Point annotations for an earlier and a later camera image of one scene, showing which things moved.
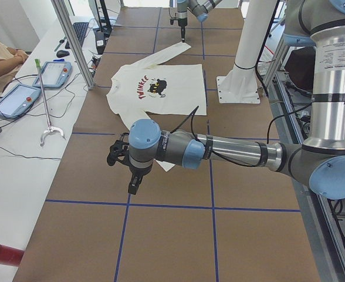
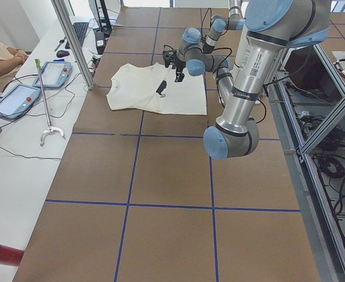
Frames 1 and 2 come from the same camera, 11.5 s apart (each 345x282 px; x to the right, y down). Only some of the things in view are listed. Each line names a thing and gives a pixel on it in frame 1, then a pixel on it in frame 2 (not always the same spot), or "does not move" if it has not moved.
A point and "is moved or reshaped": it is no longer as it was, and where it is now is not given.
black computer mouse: (62, 53) does not move
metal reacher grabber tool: (51, 128) does not move
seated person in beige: (1, 63) does not move
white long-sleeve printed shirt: (148, 86) is moved or reshaped
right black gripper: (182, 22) → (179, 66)
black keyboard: (80, 29) does not move
